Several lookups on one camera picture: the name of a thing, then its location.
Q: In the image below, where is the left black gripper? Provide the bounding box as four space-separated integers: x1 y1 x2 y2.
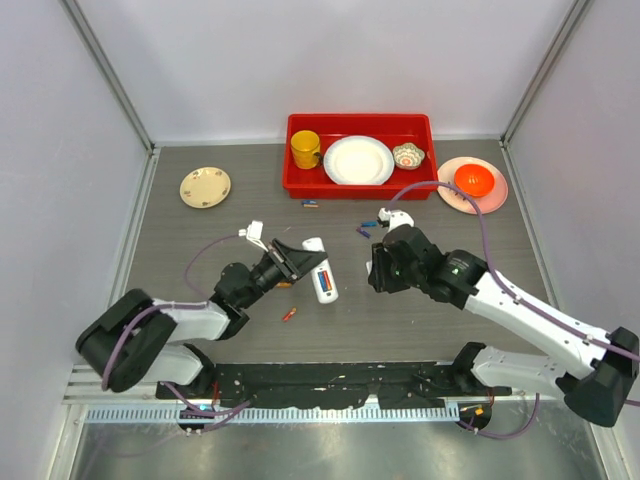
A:
240 239 326 309

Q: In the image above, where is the white remote control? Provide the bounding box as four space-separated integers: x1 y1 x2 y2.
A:
302 237 339 305

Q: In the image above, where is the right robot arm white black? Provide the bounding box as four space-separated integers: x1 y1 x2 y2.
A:
367 225 639 427

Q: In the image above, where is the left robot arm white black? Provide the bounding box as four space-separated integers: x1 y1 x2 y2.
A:
75 237 329 399

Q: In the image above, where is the purple battery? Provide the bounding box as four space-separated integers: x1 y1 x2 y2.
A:
356 227 371 239

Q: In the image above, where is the red orange battery front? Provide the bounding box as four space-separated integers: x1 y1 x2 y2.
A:
282 307 297 323

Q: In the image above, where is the pink plate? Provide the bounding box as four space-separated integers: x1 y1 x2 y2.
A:
437 157 509 214

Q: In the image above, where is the white plate in tray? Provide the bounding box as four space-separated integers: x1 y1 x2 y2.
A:
323 135 395 186

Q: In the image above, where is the yellow mug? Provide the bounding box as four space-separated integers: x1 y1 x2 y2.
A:
290 130 322 170

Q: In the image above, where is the cream floral plate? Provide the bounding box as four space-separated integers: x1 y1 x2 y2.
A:
179 167 232 209

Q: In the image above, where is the small patterned bowl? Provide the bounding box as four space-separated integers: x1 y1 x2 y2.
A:
392 142 426 170

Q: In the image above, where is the orange bowl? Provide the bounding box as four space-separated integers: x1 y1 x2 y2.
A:
454 164 495 198

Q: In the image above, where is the red plastic tray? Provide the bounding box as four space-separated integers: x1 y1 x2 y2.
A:
282 113 437 200

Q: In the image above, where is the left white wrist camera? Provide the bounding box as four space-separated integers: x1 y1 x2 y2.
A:
238 220 267 251

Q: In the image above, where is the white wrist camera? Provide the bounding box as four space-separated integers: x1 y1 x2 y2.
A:
238 220 267 251
377 208 415 232

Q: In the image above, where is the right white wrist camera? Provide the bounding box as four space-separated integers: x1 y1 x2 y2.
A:
377 208 415 232

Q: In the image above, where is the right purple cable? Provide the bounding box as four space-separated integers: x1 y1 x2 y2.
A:
387 181 640 442

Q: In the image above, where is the purple cable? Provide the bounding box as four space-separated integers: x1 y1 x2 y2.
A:
99 233 259 436
387 181 640 442

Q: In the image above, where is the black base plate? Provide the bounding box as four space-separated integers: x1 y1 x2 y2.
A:
155 362 497 410

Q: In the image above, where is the slotted cable duct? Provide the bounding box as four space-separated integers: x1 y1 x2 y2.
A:
85 403 460 425

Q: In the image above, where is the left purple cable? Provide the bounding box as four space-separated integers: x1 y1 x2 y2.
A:
99 233 259 436

